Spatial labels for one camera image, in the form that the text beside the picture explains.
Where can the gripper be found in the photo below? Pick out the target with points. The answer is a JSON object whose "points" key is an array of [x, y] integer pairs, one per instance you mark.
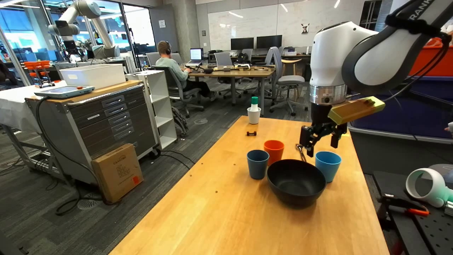
{"points": [[321, 117]]}

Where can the grey background robot arm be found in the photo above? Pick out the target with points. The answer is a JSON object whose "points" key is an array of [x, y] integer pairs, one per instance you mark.
{"points": [[102, 35]]}

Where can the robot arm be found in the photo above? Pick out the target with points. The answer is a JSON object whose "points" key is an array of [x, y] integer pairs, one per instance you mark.
{"points": [[332, 53]]}

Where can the light blue cup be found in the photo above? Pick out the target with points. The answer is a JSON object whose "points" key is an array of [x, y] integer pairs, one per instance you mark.
{"points": [[329, 168]]}

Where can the orange cup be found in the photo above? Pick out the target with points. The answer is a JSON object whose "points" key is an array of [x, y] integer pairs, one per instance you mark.
{"points": [[274, 151]]}

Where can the black bowl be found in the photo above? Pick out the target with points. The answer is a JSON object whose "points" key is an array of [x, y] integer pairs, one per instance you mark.
{"points": [[295, 186]]}

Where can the dark blue cup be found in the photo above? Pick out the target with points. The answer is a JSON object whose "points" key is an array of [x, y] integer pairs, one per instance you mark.
{"points": [[257, 164]]}

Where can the small black object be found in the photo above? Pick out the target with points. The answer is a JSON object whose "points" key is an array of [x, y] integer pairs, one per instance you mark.
{"points": [[251, 133]]}

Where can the white cup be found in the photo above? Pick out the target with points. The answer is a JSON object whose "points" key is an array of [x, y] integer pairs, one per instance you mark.
{"points": [[253, 117]]}

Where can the small metal tool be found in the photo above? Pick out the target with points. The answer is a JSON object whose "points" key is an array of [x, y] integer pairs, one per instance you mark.
{"points": [[301, 152]]}

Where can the grey storage bin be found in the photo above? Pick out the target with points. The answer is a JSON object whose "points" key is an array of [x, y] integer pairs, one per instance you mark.
{"points": [[389, 152]]}

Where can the grey office chair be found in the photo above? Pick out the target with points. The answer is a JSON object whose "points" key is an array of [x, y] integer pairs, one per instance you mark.
{"points": [[285, 81]]}

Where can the white bottle with green cap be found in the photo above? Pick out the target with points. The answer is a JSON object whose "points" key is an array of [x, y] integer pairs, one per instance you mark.
{"points": [[254, 102]]}

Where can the wooden stool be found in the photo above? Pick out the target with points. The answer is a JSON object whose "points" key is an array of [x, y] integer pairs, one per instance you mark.
{"points": [[291, 65]]}

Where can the wooden meeting table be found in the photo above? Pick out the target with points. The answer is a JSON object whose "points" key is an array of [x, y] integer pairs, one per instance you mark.
{"points": [[235, 72]]}

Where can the row of monitors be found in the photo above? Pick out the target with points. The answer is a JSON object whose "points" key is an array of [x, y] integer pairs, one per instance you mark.
{"points": [[256, 42]]}

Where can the hand controller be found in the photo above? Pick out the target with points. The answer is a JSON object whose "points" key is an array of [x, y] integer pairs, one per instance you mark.
{"points": [[437, 193]]}

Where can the orange storage bin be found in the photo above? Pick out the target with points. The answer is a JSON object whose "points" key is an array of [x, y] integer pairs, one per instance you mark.
{"points": [[430, 62]]}

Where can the whiteboard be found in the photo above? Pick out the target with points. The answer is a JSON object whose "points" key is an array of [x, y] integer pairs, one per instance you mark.
{"points": [[262, 21]]}

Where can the black perforated board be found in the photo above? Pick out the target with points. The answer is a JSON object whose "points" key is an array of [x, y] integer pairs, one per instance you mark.
{"points": [[424, 230]]}

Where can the laptop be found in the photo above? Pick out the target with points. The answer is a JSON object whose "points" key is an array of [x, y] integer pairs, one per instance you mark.
{"points": [[195, 56]]}

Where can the dark office chair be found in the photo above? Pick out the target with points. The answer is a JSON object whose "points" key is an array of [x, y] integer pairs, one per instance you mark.
{"points": [[177, 90]]}

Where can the white shelf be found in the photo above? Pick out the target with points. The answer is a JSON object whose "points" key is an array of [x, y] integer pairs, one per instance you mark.
{"points": [[162, 106]]}

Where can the person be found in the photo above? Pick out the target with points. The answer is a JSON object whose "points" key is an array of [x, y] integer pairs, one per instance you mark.
{"points": [[175, 69]]}

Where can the cardboard box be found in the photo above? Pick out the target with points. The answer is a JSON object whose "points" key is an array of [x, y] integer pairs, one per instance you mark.
{"points": [[118, 171]]}

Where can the grey tool cabinet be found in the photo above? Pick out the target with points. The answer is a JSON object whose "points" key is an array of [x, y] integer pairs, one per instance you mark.
{"points": [[106, 120]]}

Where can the white plastic bin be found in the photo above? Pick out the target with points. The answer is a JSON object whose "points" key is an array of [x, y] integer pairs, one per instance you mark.
{"points": [[93, 75]]}

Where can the teach pendant tablet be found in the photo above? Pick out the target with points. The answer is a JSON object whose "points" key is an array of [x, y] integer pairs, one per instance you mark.
{"points": [[63, 91]]}

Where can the orange clamp tool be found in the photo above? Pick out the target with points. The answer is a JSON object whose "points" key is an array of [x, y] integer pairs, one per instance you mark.
{"points": [[37, 67]]}

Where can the white table cover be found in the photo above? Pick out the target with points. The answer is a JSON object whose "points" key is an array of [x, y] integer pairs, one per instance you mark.
{"points": [[14, 106]]}

